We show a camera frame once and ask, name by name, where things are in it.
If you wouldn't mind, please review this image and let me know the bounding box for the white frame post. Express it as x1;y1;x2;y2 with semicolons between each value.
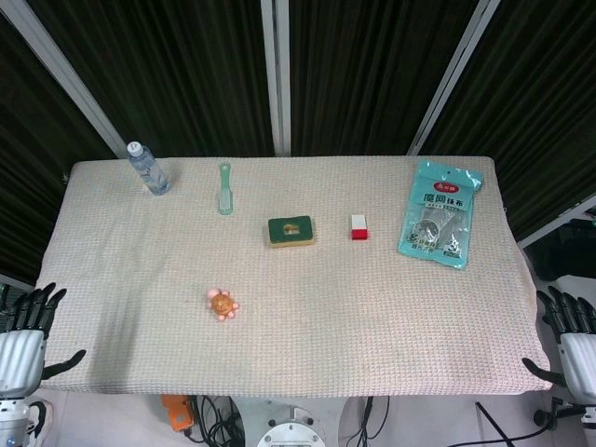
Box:
405;0;500;156
260;0;292;157
0;0;128;160

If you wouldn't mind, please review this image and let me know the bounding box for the clear plastic water bottle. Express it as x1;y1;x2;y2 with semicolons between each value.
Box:
127;141;170;196

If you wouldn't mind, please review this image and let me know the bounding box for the orange device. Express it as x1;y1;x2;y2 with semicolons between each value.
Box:
161;395;193;432

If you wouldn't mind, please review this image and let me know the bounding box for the black tripod leg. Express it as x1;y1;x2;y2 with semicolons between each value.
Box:
474;400;525;447

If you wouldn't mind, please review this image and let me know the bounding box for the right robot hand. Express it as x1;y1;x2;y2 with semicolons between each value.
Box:
521;285;596;402

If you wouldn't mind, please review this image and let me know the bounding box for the beige waffle table cloth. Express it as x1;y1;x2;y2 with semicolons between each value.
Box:
34;156;554;398

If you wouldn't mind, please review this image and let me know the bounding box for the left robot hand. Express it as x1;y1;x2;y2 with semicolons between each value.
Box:
0;282;88;398

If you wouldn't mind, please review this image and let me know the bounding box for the green yellow sponge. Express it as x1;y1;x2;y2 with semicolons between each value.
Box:
267;214;318;249

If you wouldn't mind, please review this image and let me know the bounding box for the teal cleaning cloth package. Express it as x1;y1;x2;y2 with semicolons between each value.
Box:
397;159;484;269

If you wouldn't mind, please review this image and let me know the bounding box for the pink brown turtle toy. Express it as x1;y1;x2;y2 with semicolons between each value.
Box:
206;288;241;323

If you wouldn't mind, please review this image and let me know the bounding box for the black cable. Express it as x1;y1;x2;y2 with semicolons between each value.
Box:
185;395;243;447

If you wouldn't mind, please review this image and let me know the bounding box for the red white block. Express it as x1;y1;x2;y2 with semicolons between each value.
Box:
350;214;370;242

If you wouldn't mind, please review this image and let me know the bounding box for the green plastic brush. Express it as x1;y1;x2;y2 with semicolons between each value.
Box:
217;162;235;216

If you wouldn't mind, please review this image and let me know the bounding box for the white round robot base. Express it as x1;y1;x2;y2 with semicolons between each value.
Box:
256;405;327;447

